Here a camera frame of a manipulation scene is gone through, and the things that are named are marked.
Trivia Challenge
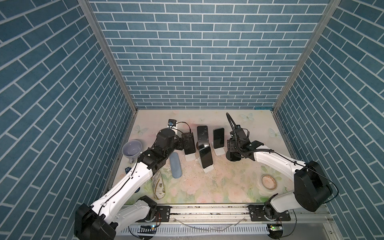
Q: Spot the purple phone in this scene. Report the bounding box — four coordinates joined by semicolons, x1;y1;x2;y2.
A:
182;133;196;155

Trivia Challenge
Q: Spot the black round stand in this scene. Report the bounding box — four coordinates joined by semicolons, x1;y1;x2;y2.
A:
226;152;239;162

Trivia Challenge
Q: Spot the black phone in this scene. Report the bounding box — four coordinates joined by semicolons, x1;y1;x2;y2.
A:
213;128;225;149
197;126;209;143

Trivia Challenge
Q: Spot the teal phone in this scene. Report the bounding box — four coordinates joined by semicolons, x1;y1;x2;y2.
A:
199;146;213;169

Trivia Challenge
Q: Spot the white folding stand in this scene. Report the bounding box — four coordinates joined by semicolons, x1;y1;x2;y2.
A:
211;142;226;156

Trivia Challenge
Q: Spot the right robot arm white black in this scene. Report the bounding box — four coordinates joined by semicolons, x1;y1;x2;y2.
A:
226;138;333;221

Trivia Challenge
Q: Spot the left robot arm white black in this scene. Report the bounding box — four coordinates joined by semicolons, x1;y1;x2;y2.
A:
74;128;192;240

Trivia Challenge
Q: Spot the white stand far left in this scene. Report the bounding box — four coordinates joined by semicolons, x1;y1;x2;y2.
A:
185;153;197;162

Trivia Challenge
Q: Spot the white stand front centre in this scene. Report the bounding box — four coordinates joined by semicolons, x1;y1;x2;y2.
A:
203;165;214;173

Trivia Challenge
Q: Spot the tape roll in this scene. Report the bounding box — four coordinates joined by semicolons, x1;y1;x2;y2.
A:
260;174;278;191

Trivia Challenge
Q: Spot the patterned glasses case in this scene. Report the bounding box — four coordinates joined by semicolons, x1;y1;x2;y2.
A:
152;171;166;200

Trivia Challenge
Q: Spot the blue small box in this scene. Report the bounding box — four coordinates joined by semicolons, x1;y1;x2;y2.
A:
125;167;132;174

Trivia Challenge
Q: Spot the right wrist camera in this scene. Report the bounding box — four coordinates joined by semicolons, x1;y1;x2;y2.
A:
233;125;249;140

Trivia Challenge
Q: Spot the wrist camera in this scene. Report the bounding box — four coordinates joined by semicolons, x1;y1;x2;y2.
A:
233;125;249;140
168;119;177;128

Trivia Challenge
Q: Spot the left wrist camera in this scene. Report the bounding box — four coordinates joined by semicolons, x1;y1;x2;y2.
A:
168;119;177;128

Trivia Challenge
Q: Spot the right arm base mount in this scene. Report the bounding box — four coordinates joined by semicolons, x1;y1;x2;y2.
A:
247;205;291;222

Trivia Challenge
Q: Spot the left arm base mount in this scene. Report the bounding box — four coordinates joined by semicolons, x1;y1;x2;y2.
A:
137;205;172;223

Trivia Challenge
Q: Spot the white vented cable duct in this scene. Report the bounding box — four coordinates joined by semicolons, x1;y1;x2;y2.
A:
117;224;270;237

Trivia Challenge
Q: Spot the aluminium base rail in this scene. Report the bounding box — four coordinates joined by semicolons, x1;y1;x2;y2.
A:
161;203;335;225

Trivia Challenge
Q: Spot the left metal corner post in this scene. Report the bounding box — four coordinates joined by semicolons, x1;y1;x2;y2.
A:
78;0;138;115

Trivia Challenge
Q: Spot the metal corner post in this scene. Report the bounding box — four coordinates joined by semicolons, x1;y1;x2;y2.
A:
78;0;138;115
272;0;341;116

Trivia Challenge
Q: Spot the right metal corner post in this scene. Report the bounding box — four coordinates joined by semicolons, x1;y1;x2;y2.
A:
272;0;341;116

